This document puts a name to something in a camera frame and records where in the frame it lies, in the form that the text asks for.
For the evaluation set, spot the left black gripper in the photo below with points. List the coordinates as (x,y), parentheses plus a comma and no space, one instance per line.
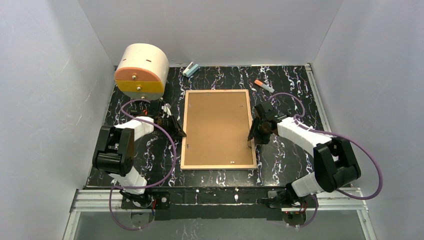
(171,124)

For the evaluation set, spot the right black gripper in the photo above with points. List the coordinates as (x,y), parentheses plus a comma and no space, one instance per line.
(257,126)

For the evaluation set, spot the brown cardboard backing board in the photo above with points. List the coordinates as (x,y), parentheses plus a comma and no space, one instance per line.
(217,124)

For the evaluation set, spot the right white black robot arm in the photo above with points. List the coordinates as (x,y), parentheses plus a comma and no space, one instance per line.
(334,162)

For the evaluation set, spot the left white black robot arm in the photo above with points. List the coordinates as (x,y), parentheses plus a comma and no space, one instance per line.
(114,153)

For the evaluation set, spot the black orange marker pen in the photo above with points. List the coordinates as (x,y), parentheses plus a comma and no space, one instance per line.
(139,113)

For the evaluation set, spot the grey orange marker pen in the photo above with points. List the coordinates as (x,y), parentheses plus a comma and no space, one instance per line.
(264,86)

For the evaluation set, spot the round cream drawer box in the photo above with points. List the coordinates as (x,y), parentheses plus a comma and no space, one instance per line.
(142,72)

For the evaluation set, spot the small light blue clip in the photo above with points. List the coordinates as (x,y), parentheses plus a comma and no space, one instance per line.
(190,69)

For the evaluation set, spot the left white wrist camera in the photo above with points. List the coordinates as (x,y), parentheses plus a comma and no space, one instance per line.
(166,110)

